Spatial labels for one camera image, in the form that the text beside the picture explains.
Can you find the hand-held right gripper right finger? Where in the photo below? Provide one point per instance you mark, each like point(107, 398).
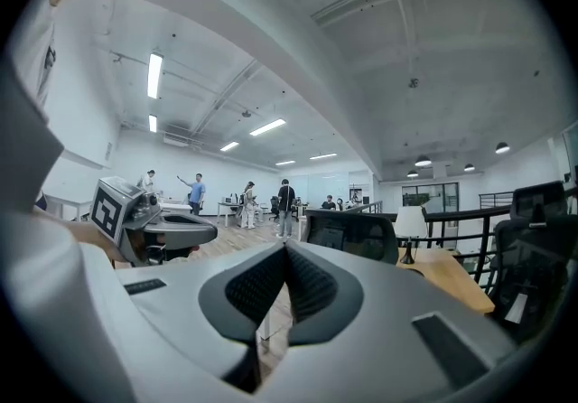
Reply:
point(406, 324)

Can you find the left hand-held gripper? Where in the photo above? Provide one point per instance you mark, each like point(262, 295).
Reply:
point(108, 211)

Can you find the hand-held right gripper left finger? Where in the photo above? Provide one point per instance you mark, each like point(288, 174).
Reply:
point(171, 324)

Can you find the person's left forearm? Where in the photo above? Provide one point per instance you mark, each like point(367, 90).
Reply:
point(86, 234)

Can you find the wooden desk white legs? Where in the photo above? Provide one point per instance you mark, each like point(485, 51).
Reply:
point(451, 283)

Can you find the long ceiling light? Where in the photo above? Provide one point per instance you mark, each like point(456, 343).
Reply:
point(323, 156)
point(285, 162)
point(230, 146)
point(152, 123)
point(267, 127)
point(155, 76)

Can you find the white shade table lamp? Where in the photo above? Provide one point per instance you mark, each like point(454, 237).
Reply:
point(410, 220)

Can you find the black metal railing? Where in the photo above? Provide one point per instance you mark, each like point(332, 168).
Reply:
point(451, 215)

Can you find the black pendant lamp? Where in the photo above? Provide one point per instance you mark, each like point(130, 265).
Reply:
point(469, 167)
point(412, 174)
point(502, 148)
point(422, 161)

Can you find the person's white shirt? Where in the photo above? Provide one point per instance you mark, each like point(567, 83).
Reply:
point(77, 53)

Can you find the black framed glass wall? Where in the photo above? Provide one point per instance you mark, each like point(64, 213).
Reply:
point(433, 198)

